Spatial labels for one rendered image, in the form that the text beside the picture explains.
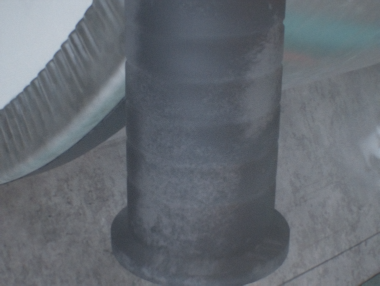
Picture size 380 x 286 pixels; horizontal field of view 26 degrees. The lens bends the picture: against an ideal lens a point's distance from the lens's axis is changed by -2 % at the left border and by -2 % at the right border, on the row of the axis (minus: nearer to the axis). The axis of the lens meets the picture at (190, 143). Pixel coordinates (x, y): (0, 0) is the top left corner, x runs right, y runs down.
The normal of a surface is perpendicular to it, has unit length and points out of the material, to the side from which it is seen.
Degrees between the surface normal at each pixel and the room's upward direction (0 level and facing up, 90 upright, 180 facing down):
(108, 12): 76
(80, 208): 0
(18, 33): 90
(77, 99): 90
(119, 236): 71
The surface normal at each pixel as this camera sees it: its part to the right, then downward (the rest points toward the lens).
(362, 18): 0.47, 0.85
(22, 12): -0.73, 0.23
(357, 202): 0.62, -0.13
